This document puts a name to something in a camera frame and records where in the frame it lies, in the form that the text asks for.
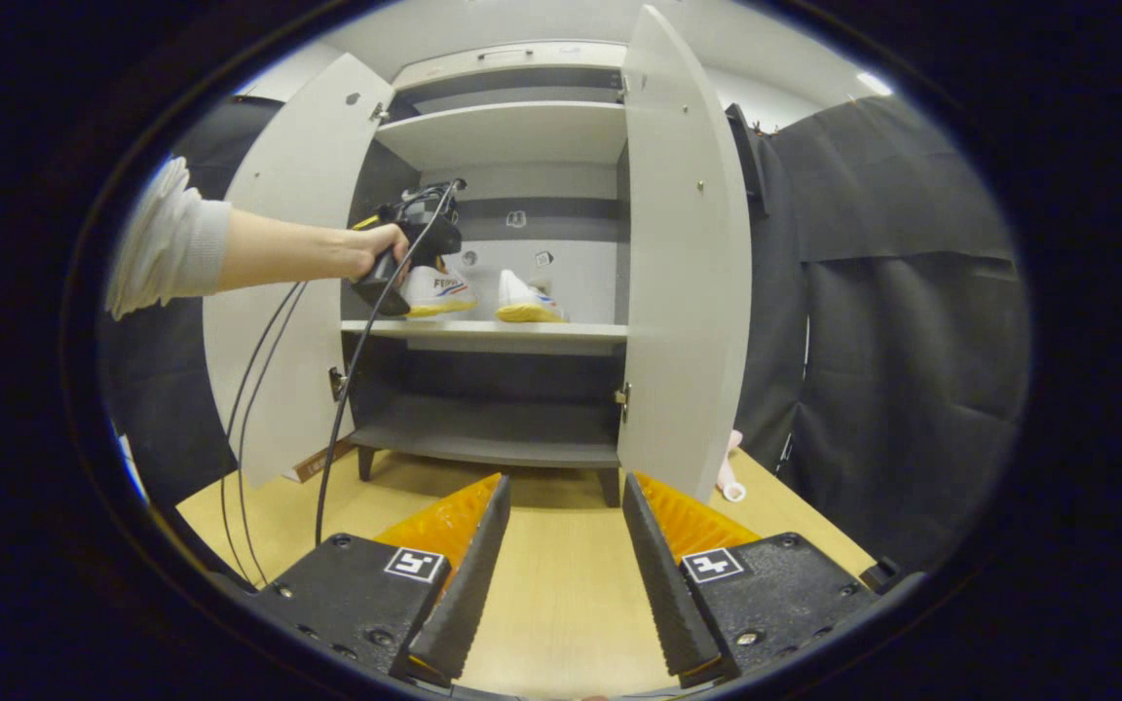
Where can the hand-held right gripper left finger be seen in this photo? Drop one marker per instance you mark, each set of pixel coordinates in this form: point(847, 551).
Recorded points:
point(468, 594)

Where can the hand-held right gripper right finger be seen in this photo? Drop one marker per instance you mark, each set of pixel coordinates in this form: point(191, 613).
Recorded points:
point(663, 594)

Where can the white shoe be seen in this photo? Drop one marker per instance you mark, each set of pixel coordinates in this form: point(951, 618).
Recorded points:
point(522, 297)
point(439, 292)

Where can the grey shoe cabinet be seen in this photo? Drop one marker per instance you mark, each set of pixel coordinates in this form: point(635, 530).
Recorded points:
point(512, 136)

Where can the grey cabinet door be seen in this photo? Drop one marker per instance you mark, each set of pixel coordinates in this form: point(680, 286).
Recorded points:
point(683, 292)
point(298, 146)

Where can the pink object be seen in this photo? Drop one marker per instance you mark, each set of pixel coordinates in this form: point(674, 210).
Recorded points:
point(729, 477)

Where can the black backdrop cloth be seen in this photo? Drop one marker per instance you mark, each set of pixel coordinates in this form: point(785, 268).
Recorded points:
point(912, 389)

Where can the small ceiling light panel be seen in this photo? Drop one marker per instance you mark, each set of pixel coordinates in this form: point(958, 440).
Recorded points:
point(875, 84)

